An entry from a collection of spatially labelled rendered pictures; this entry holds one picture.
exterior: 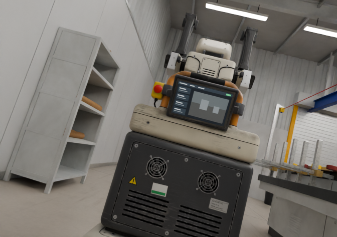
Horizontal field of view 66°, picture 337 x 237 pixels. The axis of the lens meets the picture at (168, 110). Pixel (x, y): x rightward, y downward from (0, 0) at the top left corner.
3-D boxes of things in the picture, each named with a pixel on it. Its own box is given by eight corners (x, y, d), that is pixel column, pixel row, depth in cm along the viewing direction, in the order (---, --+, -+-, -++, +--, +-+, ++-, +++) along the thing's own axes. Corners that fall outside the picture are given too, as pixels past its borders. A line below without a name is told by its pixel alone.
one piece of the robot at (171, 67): (174, 69, 153) (179, 53, 156) (166, 67, 153) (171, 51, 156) (174, 76, 162) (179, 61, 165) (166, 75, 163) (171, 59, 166)
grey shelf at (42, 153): (2, 180, 236) (59, 26, 260) (50, 173, 324) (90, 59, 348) (47, 194, 232) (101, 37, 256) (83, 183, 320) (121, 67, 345)
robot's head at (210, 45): (231, 53, 150) (232, 43, 162) (196, 44, 152) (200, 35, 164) (225, 74, 159) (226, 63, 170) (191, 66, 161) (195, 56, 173)
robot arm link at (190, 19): (185, 6, 181) (199, 9, 180) (184, 19, 194) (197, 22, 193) (168, 61, 168) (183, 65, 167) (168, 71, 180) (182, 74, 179)
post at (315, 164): (308, 195, 215) (319, 139, 222) (306, 194, 218) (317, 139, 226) (313, 196, 214) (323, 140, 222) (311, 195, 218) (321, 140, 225)
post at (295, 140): (285, 183, 265) (295, 138, 272) (284, 183, 268) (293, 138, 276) (289, 184, 264) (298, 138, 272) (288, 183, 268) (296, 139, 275)
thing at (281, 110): (262, 174, 342) (277, 103, 358) (260, 174, 351) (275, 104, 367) (271, 177, 341) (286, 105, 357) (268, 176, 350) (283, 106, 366)
